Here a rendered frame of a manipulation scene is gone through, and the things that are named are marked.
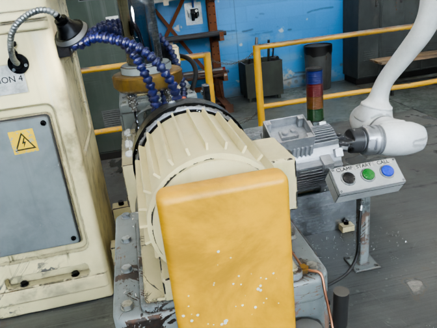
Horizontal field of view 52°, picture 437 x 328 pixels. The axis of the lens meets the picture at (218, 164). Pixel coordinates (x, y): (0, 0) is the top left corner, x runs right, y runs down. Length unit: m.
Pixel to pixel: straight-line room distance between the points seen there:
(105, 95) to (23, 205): 3.29
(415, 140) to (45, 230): 1.06
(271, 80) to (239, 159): 5.55
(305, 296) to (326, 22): 6.23
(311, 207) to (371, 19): 5.32
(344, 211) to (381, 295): 0.32
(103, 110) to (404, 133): 3.35
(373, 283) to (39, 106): 0.89
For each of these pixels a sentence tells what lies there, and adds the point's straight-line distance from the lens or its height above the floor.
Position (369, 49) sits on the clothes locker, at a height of 0.49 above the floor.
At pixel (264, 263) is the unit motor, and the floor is 1.26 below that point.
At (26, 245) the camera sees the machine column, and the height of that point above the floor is 1.00.
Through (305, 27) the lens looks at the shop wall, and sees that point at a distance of 6.62.
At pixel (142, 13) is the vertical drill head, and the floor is 1.48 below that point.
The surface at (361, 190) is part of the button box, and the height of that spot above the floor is 1.04.
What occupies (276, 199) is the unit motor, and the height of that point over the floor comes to 1.33.
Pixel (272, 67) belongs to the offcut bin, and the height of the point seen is 0.43.
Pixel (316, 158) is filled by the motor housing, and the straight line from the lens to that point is 1.29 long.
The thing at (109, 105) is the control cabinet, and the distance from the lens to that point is 4.36.
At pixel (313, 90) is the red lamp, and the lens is 1.61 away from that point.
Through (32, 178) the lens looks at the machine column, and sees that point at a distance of 1.09.
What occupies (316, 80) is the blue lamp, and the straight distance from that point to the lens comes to 1.60.
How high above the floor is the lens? 1.53
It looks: 22 degrees down
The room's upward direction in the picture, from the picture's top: 6 degrees counter-clockwise
